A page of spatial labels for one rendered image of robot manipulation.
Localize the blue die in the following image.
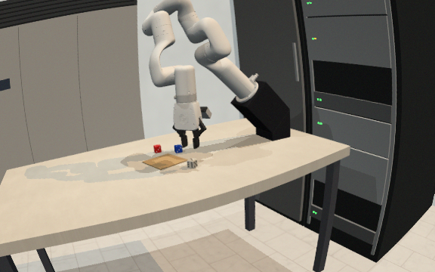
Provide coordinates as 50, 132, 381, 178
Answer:
174, 144, 183, 153

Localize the tan mat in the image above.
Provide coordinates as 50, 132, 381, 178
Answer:
143, 153, 188, 170

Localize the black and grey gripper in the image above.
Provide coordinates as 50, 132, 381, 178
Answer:
172, 100, 207, 149

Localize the red die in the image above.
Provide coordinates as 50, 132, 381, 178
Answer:
153, 144, 162, 153

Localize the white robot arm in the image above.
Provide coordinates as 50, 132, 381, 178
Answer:
142, 0, 259, 103

